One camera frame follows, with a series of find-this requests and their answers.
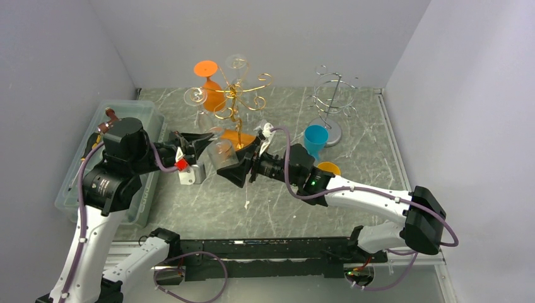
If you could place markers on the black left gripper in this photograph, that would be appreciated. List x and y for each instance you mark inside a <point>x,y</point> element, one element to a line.
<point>197,141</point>

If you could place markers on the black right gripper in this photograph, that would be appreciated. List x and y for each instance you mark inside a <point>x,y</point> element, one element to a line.
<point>238,173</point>

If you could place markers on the clear small glass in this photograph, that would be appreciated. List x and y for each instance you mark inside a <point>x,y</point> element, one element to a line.
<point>222,154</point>

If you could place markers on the gold wire glass rack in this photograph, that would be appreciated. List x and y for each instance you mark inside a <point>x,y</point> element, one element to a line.
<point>233,99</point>

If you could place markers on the orange plastic goblet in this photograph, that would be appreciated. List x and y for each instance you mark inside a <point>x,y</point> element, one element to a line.
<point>215,99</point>

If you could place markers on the clear pink tinted glass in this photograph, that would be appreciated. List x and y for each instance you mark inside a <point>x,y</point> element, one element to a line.
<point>196,97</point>

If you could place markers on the clear wine glass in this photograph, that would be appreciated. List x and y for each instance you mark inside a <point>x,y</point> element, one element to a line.
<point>238,64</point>

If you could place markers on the yellow plastic goblet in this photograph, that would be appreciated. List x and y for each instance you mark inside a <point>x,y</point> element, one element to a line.
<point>329,167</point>

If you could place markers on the clear plastic storage box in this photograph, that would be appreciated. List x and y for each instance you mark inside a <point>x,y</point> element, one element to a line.
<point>155,126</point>

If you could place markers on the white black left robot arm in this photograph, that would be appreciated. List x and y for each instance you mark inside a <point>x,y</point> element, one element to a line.
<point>105,194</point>

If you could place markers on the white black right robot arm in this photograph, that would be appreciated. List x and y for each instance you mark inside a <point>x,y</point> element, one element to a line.
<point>414,219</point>

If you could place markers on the blue plastic goblet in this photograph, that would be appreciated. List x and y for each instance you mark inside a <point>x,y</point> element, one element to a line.
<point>315,139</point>

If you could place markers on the brown bronze faucet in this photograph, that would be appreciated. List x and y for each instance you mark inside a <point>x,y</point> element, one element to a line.
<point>107,125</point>

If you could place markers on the black yellow screwdriver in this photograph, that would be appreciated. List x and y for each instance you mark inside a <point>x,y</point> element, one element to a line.
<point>92,142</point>

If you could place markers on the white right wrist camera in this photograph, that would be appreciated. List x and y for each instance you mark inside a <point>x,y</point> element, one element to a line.
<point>263,130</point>

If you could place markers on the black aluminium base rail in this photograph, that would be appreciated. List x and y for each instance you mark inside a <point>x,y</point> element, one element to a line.
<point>330,257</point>

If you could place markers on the chrome wire glass rack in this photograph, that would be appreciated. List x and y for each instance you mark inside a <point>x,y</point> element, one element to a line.
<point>331,97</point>

